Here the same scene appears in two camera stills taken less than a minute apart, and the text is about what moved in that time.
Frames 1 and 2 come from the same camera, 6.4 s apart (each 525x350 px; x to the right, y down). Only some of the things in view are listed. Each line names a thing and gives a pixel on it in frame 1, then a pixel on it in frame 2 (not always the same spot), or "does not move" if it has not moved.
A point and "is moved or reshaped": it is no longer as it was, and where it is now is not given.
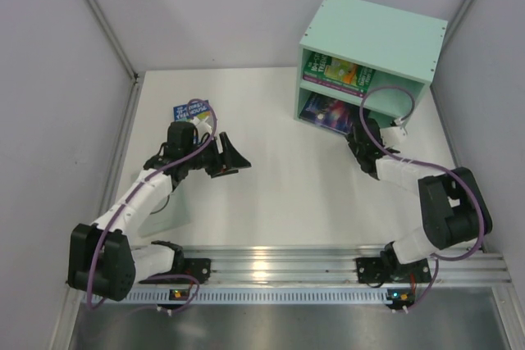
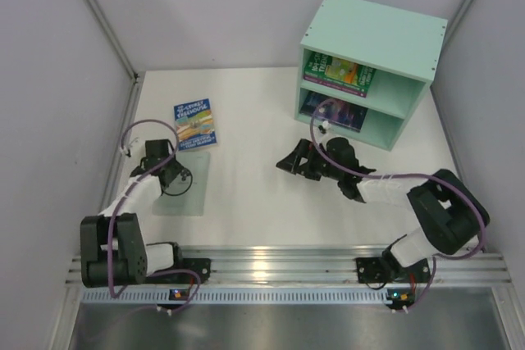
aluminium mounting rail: [317, 264] does not move
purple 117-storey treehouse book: [349, 88] does not move
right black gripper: [357, 142] -> [306, 159]
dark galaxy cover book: [333, 114] is moved or reshaped
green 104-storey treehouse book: [338, 71] does not move
